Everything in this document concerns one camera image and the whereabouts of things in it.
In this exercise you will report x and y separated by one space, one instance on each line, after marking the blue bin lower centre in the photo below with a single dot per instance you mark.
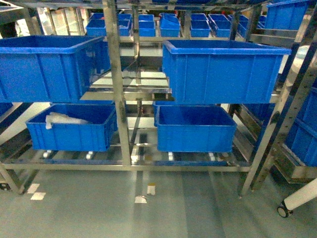
194 129

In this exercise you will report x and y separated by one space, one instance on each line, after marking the large blue bin upper right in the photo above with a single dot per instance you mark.
221 71

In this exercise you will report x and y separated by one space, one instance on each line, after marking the blue bin lower left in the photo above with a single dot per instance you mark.
74 127

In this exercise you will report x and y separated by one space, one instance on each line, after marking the stainless steel rack frame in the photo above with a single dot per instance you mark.
137 85

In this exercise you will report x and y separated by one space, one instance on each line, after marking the large blue bin upper left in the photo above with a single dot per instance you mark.
50 68

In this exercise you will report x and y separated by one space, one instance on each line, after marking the large blue bin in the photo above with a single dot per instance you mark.
221 71
50 68

